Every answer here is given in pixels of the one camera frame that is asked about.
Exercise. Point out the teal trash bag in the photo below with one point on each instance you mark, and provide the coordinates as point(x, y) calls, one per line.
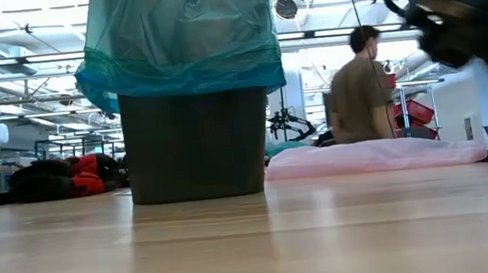
point(179, 39)

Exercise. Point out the dark grey trash bin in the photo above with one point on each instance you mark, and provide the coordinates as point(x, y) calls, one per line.
point(195, 146)

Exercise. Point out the black background robot arm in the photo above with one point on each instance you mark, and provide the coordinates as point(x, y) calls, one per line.
point(290, 124)

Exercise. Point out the flat pink plastic bag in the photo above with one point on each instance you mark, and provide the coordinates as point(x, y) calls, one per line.
point(373, 157)

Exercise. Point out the blue plastic bag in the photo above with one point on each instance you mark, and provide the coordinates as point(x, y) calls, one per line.
point(281, 148)

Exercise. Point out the dark red storage bin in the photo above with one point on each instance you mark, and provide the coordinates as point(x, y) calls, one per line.
point(423, 132)

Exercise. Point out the metal shelf rack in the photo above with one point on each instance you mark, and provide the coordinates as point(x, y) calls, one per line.
point(404, 106)

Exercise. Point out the person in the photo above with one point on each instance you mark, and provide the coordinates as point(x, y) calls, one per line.
point(360, 97)

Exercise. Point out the ceiling light strip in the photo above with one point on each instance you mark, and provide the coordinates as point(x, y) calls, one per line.
point(54, 57)

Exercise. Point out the red and black glove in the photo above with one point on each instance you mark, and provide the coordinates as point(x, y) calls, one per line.
point(85, 182)

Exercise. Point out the grey wall panel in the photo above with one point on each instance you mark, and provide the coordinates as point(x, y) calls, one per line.
point(469, 128)

